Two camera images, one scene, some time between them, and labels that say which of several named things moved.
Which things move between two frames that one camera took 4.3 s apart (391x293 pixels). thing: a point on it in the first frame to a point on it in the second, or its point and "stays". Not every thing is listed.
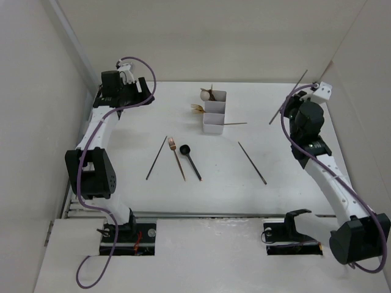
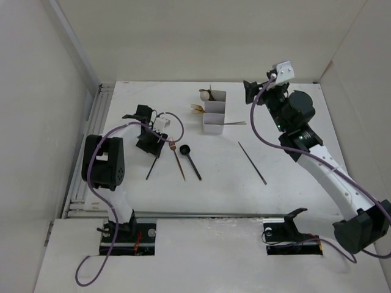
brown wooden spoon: (212, 97) stays
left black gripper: (139, 97) to (153, 149)
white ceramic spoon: (204, 95) stays
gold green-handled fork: (195, 107) stays
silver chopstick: (306, 71) to (235, 122)
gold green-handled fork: (197, 109) stays
